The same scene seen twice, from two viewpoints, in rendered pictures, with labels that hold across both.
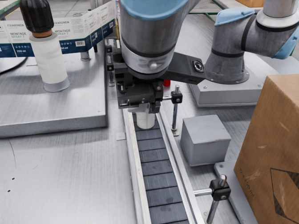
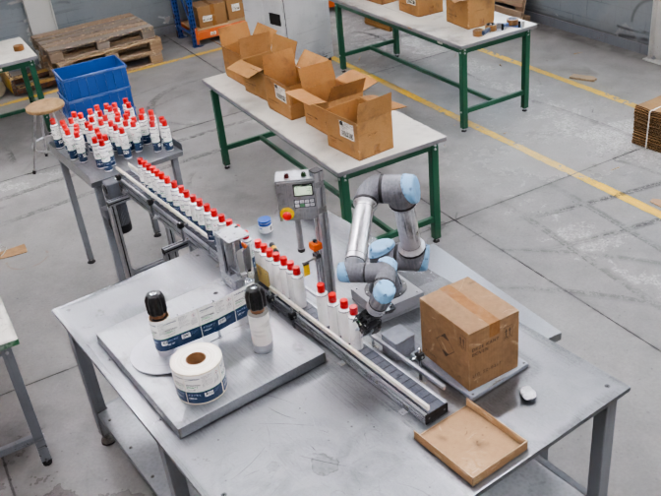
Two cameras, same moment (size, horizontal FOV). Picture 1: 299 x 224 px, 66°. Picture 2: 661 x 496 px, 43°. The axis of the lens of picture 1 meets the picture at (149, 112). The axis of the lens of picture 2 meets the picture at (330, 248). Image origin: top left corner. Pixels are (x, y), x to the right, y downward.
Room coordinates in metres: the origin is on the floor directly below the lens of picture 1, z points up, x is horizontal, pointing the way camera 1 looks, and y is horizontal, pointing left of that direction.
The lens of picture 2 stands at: (-1.98, 1.13, 2.99)
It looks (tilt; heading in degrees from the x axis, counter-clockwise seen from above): 31 degrees down; 337
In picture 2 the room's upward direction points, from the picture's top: 6 degrees counter-clockwise
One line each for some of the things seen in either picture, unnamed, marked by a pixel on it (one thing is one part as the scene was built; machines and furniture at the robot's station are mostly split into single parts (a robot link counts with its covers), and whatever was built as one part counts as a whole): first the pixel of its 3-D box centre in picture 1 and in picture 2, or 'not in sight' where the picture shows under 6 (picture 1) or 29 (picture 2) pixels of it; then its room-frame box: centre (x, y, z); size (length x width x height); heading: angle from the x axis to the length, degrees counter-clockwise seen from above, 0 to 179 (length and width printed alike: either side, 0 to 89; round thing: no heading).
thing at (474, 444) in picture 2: not in sight; (469, 439); (-0.14, -0.09, 0.85); 0.30 x 0.26 x 0.04; 10
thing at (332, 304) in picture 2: not in sight; (333, 314); (0.63, 0.04, 0.98); 0.05 x 0.05 x 0.20
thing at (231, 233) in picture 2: not in sight; (231, 233); (1.24, 0.24, 1.14); 0.14 x 0.11 x 0.01; 10
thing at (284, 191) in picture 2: not in sight; (297, 195); (0.96, 0.01, 1.38); 0.17 x 0.10 x 0.19; 65
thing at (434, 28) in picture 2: not in sight; (425, 50); (4.75, -2.92, 0.39); 2.20 x 0.80 x 0.78; 3
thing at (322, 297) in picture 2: not in sight; (323, 304); (0.72, 0.05, 0.98); 0.05 x 0.05 x 0.20
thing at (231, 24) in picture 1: (233, 29); (384, 256); (0.80, -0.29, 1.06); 0.13 x 0.12 x 0.14; 50
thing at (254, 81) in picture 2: not in sight; (264, 69); (3.73, -0.91, 0.97); 0.44 x 0.38 x 0.37; 98
